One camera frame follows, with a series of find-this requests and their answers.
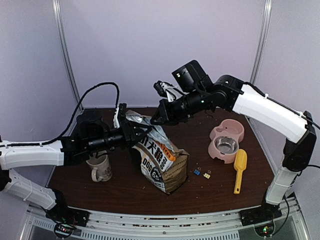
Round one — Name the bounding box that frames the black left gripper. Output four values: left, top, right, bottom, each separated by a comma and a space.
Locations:
87, 119, 152, 154

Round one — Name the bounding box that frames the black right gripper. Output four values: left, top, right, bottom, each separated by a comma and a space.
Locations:
149, 87, 209, 126

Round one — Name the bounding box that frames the dog food bag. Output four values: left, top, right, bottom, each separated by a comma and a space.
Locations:
126, 110, 189, 195

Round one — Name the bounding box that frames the blue binder clip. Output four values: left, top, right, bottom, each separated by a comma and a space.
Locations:
193, 167, 202, 176

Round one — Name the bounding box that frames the yellow binder clip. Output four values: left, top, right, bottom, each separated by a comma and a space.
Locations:
203, 170, 212, 179

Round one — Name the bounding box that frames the yellow plastic scoop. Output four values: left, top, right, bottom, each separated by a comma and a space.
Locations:
233, 149, 248, 195

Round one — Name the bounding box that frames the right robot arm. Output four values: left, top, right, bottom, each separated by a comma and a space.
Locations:
151, 59, 318, 221

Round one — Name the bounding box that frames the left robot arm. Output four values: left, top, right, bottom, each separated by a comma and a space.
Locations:
0, 111, 152, 222

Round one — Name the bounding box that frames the pink double pet bowl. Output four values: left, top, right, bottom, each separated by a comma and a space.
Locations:
207, 119, 245, 164

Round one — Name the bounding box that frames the cream ceramic mug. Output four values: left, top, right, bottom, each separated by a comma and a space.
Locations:
86, 155, 113, 183

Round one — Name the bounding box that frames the steel bowl insert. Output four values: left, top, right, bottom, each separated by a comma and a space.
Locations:
214, 136, 239, 154

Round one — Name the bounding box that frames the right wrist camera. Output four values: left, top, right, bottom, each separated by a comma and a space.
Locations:
153, 80, 184, 103

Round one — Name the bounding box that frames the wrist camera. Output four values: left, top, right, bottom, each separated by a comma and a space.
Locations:
153, 80, 184, 103
113, 103, 127, 129

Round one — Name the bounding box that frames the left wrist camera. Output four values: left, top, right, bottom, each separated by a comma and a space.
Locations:
113, 103, 127, 129

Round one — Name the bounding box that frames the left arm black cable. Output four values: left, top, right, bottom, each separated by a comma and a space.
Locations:
0, 81, 121, 148

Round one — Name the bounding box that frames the aluminium front rail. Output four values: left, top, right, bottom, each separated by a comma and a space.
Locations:
24, 194, 305, 240

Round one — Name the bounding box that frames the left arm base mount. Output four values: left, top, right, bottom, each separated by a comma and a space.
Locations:
42, 207, 90, 239

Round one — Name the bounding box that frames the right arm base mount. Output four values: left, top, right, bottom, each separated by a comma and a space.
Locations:
239, 205, 282, 238

